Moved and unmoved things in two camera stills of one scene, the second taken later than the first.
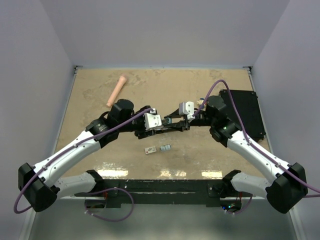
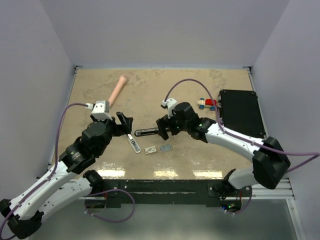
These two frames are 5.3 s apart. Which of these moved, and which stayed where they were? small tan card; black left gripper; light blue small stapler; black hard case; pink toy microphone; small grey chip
Moved: black left gripper; light blue small stapler
Stayed: small grey chip; black hard case; small tan card; pink toy microphone
